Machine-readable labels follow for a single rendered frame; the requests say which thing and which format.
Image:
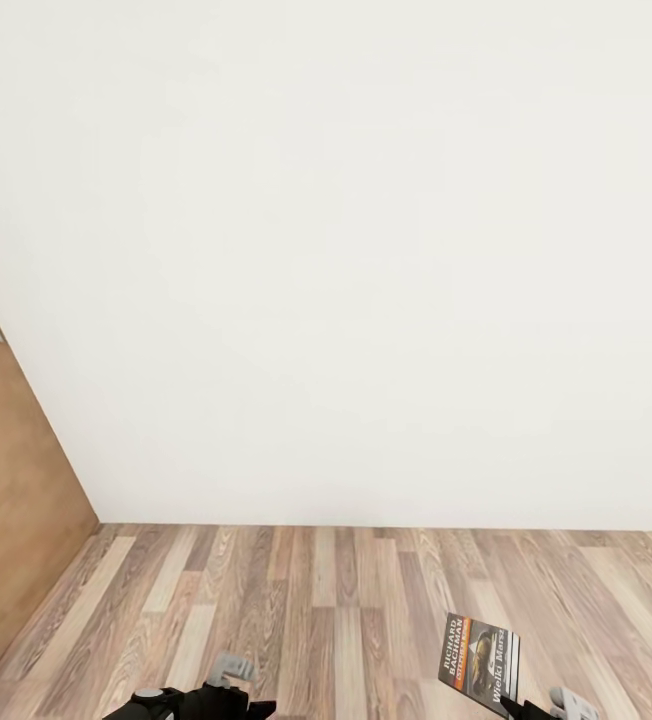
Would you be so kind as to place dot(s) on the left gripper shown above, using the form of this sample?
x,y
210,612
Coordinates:
x,y
218,703

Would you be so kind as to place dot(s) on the sliding door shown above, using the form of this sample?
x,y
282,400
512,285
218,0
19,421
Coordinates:
x,y
45,514

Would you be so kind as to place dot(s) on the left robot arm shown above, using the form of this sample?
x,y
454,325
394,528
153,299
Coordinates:
x,y
216,700

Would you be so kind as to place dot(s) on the hardback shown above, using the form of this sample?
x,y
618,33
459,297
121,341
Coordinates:
x,y
481,661

